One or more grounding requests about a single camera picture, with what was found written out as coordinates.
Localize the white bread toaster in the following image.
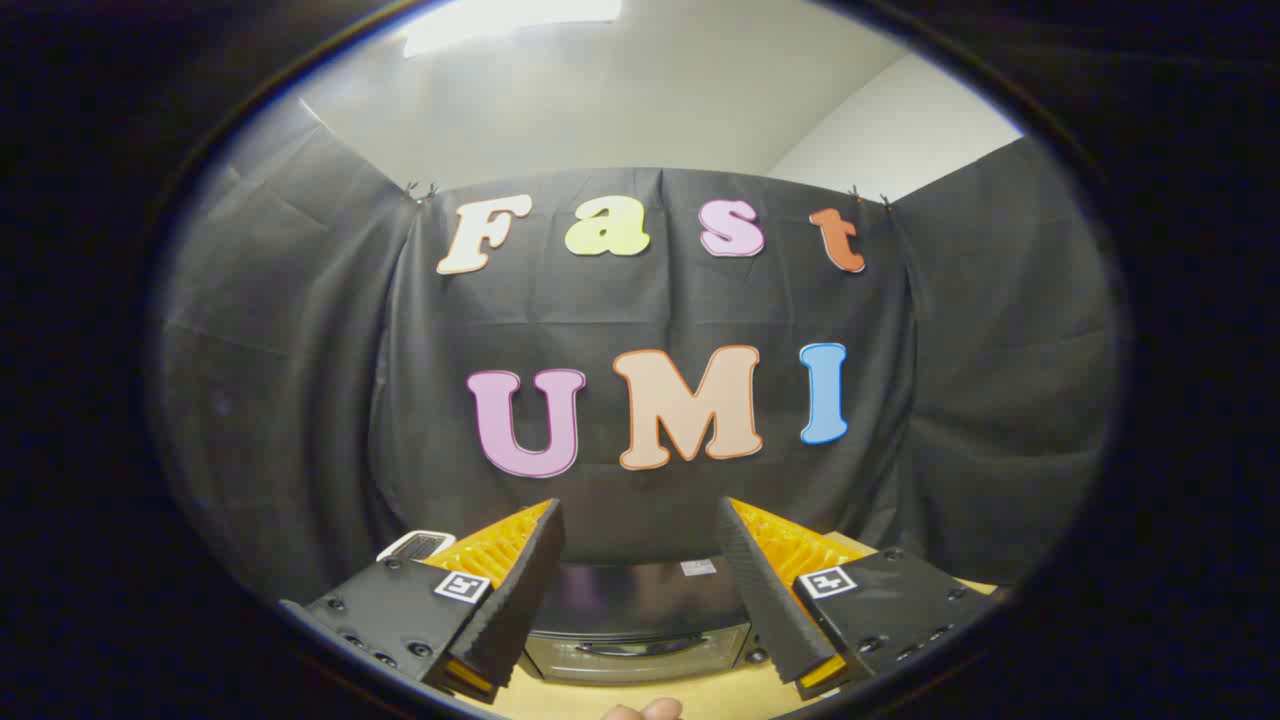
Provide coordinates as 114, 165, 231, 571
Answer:
376, 530, 457, 563

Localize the black toaster oven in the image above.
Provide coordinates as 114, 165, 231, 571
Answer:
520, 558, 771, 686

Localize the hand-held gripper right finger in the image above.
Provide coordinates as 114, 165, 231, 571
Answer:
715, 496, 1006, 703

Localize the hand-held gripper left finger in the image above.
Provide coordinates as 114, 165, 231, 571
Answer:
278, 498, 567, 703

